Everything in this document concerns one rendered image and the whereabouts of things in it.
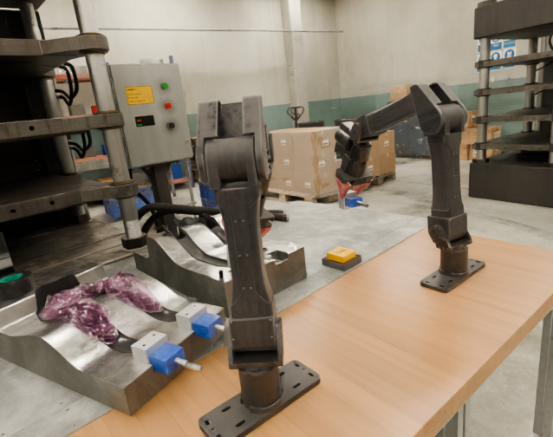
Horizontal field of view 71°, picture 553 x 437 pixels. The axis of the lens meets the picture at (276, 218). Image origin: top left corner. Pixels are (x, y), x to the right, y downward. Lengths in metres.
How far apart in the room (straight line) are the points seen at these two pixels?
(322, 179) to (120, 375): 4.33
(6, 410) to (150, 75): 1.27
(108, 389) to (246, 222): 0.37
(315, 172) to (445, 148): 3.90
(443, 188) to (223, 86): 7.56
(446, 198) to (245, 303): 0.59
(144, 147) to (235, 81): 6.89
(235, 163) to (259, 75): 8.30
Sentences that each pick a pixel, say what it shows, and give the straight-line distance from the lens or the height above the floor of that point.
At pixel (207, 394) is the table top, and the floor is 0.80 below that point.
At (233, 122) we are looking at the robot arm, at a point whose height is 1.23.
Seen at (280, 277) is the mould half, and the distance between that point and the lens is 0.98.
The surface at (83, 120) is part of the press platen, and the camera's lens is 1.51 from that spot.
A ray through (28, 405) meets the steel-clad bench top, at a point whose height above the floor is 0.80.
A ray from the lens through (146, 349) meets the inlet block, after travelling 0.71.
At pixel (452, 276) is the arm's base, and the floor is 0.81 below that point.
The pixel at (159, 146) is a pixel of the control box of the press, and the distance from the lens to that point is 1.72.
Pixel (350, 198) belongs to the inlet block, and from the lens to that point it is 1.27.
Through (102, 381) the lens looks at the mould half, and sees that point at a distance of 0.73.
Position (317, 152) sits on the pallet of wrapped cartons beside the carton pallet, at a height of 0.68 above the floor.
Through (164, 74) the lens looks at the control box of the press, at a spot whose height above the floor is 1.43.
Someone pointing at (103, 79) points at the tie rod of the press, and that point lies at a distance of 1.52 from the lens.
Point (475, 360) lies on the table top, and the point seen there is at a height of 0.80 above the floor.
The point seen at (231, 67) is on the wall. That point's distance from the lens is 8.51.
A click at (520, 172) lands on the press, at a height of 0.34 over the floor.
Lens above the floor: 1.24
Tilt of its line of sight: 16 degrees down
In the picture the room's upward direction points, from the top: 6 degrees counter-clockwise
